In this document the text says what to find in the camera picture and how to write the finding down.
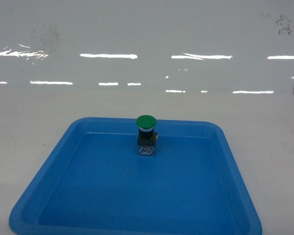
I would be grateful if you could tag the blue plastic tray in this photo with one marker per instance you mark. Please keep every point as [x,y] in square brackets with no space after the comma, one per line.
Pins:
[95,183]

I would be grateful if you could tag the green mushroom push button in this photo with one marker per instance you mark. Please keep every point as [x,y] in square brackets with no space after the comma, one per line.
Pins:
[147,138]

